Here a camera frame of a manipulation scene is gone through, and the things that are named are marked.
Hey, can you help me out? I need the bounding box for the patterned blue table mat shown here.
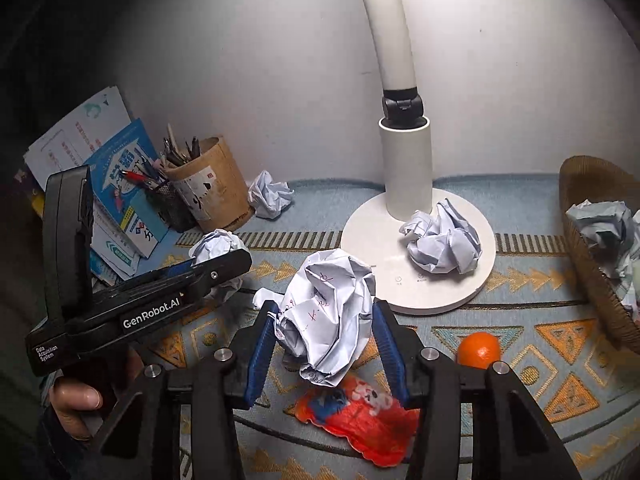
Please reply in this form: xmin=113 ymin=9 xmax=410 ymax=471
xmin=140 ymin=176 xmax=639 ymax=479

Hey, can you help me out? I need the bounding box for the white paper ball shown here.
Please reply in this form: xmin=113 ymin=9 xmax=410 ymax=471
xmin=247 ymin=170 xmax=294 ymax=220
xmin=399 ymin=198 xmax=483 ymax=275

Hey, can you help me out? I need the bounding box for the amber ribbed glass bowl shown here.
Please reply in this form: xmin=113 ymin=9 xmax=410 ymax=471
xmin=559 ymin=155 xmax=640 ymax=353

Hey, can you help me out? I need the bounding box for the person's left hand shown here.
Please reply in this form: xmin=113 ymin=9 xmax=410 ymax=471
xmin=48 ymin=346 xmax=147 ymax=442

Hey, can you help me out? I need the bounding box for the black mesh pen holder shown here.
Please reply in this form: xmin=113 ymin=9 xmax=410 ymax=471
xmin=145 ymin=181 xmax=196 ymax=233

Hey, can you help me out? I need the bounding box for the red snack packet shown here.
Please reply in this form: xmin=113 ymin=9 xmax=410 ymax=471
xmin=293 ymin=373 xmax=420 ymax=468

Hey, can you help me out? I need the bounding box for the white desk lamp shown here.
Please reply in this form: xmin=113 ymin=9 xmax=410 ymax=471
xmin=341 ymin=0 xmax=496 ymax=315

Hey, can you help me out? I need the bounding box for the white paper booklet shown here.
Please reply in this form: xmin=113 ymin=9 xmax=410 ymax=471
xmin=25 ymin=86 xmax=140 ymax=280

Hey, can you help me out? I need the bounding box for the bamboo pen holder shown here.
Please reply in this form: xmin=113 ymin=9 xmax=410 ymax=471
xmin=166 ymin=136 xmax=254 ymax=233

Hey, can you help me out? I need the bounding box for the orange tangerine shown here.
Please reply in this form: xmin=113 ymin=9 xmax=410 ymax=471
xmin=457 ymin=332 xmax=501 ymax=370

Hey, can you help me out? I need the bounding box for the red pen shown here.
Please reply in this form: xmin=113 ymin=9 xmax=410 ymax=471
xmin=119 ymin=170 xmax=149 ymax=184

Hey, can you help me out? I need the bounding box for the blue workbook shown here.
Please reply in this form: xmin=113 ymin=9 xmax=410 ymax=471
xmin=86 ymin=119 xmax=168 ymax=258

